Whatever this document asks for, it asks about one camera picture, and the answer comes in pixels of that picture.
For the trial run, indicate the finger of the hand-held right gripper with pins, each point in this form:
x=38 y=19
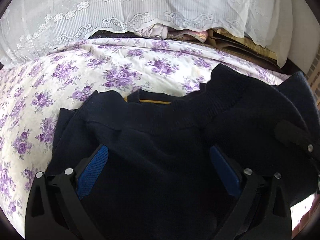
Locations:
x=292 y=136

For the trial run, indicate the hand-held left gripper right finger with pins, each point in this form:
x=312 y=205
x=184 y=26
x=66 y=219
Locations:
x=225 y=167

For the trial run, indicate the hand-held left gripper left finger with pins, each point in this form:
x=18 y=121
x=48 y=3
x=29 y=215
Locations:
x=93 y=170

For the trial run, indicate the navy sweater with yellow stripes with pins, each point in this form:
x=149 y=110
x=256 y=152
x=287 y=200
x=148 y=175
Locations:
x=162 y=135

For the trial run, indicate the pink crumpled clothes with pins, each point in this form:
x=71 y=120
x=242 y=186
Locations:
x=187 y=34

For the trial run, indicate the purple floral bedsheet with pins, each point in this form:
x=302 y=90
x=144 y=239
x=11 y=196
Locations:
x=105 y=65

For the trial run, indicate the dark cloth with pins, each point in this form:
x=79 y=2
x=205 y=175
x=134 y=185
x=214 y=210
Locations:
x=110 y=34

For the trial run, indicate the lilac crumpled cloth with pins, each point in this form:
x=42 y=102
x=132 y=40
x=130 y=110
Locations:
x=150 y=31

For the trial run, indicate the white lace curtain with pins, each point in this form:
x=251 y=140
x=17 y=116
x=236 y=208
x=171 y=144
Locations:
x=125 y=7

